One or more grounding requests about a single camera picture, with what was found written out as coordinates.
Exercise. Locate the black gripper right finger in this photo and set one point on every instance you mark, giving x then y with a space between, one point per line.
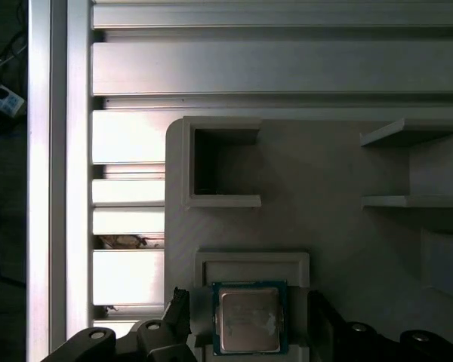
332 339

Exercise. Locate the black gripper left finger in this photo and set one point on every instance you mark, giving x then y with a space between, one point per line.
177 320

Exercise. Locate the CPU with silver top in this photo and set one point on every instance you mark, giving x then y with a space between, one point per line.
249 320

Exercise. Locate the grey parts rack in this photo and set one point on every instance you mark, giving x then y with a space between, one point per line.
306 226

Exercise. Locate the white power strip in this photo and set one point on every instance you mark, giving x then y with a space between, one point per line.
2 100

